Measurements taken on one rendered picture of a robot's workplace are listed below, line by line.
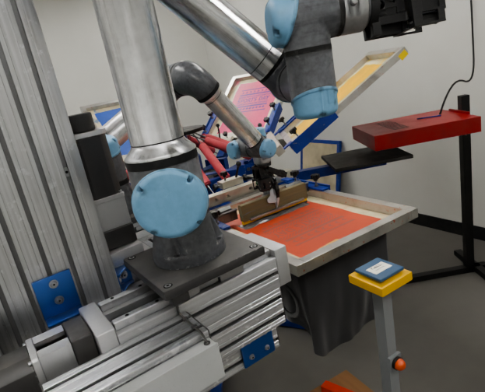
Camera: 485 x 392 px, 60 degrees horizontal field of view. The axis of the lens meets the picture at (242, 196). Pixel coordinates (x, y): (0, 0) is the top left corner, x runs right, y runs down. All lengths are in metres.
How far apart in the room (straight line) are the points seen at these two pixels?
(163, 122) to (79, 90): 5.18
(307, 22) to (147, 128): 0.28
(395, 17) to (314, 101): 0.18
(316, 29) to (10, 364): 0.72
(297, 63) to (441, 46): 2.93
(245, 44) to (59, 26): 5.15
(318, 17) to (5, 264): 0.71
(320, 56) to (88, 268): 0.63
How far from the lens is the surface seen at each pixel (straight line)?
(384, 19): 0.74
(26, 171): 0.89
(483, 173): 3.58
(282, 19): 0.67
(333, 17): 0.69
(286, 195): 1.89
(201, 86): 1.43
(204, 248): 0.81
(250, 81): 3.72
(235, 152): 1.68
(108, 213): 1.02
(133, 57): 0.64
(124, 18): 0.64
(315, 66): 0.68
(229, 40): 0.78
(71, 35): 5.87
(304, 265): 1.34
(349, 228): 1.65
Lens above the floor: 1.60
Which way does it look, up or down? 17 degrees down
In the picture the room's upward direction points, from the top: 11 degrees counter-clockwise
